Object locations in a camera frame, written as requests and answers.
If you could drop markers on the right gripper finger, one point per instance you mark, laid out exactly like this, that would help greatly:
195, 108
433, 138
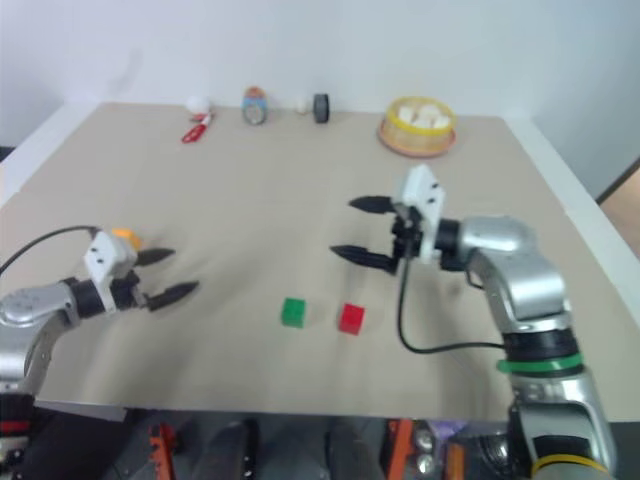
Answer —
362, 256
372, 203

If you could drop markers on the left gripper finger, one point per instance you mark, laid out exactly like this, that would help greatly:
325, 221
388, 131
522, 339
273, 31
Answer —
156, 256
174, 294

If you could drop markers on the yellow round basket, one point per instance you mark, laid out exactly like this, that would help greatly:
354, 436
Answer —
400, 132

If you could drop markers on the black wheel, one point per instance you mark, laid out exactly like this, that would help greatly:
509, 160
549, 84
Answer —
321, 108

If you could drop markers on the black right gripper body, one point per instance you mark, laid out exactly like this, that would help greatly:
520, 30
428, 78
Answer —
405, 235

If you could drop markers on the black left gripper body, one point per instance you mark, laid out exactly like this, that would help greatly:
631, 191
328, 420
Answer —
127, 292

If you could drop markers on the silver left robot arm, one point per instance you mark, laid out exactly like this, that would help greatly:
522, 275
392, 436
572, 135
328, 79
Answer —
30, 305

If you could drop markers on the red cube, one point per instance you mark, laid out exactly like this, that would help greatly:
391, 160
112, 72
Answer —
351, 318

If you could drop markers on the orange and black bracket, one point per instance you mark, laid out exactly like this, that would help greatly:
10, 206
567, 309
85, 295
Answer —
162, 450
400, 445

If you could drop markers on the green cube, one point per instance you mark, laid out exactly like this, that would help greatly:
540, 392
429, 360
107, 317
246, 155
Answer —
293, 312

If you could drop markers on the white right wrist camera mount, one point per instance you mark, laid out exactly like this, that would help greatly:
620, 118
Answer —
425, 200

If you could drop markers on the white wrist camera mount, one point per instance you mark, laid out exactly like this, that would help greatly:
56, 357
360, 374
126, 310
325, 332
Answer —
425, 200
107, 255

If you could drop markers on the beige table mat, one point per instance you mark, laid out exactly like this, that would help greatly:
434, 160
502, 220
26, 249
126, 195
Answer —
280, 215

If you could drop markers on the small white egg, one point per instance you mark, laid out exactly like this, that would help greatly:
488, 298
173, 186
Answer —
300, 105

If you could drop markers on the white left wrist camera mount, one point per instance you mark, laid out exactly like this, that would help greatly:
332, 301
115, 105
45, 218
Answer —
107, 255

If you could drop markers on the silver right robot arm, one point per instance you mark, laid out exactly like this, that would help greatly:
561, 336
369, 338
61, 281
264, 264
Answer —
530, 285

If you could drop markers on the colourful printed can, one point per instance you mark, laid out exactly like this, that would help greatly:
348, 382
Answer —
255, 106

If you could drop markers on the red and white spoon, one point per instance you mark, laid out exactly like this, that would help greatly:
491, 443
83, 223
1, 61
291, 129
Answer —
196, 131

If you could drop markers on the white block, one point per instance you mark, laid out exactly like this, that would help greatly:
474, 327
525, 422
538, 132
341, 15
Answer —
426, 112
407, 115
442, 121

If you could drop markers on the pink round plate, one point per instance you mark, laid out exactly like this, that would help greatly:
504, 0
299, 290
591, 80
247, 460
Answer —
415, 150

